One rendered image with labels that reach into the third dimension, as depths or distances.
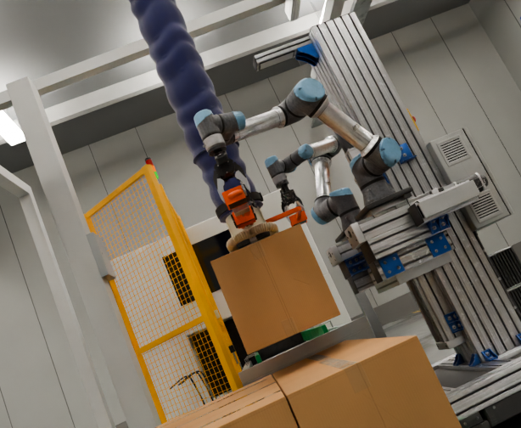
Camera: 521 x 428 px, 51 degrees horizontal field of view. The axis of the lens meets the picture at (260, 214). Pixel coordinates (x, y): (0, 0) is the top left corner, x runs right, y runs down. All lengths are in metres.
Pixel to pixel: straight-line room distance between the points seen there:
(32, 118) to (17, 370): 8.81
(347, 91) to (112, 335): 2.03
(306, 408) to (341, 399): 0.10
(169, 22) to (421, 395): 2.08
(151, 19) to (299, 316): 1.61
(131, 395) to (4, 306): 9.16
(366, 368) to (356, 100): 1.56
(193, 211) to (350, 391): 10.64
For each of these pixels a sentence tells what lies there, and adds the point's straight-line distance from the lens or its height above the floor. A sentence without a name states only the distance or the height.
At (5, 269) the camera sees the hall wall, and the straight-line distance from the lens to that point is 12.67.
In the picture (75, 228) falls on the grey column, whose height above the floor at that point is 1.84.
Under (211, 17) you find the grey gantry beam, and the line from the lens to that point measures 4.85.
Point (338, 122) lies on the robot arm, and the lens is 2.33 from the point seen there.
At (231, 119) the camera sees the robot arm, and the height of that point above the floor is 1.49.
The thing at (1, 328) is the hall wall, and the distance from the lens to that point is 12.54.
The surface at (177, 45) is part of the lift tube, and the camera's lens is 2.81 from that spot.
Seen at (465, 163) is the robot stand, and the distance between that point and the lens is 2.77.
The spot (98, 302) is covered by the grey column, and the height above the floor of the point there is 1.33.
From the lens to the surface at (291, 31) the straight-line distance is 11.45.
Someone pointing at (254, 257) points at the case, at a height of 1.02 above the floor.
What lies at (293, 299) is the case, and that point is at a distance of 2.20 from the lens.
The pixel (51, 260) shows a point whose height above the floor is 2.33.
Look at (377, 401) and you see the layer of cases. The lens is 1.58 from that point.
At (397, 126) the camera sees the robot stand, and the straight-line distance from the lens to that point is 2.78.
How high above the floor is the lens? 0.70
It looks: 12 degrees up
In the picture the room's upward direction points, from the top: 24 degrees counter-clockwise
